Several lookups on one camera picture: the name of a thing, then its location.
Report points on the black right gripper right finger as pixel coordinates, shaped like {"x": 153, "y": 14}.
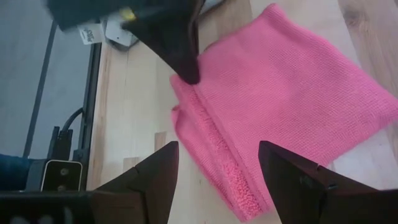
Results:
{"x": 295, "y": 186}

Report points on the yellow microfiber towel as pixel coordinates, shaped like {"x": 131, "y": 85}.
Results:
{"x": 128, "y": 14}

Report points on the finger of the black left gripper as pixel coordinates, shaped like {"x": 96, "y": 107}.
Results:
{"x": 168, "y": 40}

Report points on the black aluminium table frame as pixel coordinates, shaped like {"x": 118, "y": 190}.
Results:
{"x": 90, "y": 109}

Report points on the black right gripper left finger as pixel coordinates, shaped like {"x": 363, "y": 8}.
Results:
{"x": 140, "y": 193}

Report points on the dark blue seat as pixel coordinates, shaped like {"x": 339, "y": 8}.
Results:
{"x": 15, "y": 171}

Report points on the pink microfiber towel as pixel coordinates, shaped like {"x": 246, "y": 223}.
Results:
{"x": 280, "y": 93}

